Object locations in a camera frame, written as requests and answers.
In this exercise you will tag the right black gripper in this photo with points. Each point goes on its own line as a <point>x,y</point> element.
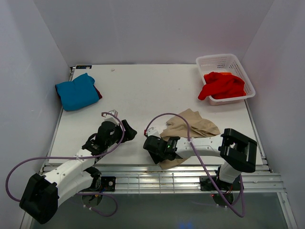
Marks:
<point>154,152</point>

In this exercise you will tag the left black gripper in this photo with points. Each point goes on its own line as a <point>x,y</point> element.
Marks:
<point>123,131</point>

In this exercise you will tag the beige t shirt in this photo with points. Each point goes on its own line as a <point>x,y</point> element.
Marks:
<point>199,128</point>

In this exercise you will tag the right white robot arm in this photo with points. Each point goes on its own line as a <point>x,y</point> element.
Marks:
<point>237,150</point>

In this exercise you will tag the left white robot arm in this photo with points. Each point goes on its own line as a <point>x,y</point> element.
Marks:
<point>43,194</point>

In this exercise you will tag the folded dark red shirt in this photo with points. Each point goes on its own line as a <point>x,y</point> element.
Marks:
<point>98,93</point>

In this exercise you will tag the folded blue t shirt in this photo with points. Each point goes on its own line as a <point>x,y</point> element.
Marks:
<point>78,93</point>

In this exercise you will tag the red t shirt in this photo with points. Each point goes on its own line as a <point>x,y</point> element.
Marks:
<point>220,86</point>

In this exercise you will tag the white plastic basket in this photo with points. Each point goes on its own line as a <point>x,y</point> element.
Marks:
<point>225,63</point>

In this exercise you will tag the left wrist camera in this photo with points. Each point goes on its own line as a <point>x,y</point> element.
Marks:
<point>110,116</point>

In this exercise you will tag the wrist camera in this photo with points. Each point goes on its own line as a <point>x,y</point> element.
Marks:
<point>110,116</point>
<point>152,131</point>

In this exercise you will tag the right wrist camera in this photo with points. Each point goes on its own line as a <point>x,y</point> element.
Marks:
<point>152,131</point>

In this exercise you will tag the aluminium frame rails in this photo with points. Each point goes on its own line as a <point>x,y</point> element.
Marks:
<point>182,179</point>

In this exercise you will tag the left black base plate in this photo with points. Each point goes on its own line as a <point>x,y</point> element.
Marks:
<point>106,184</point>

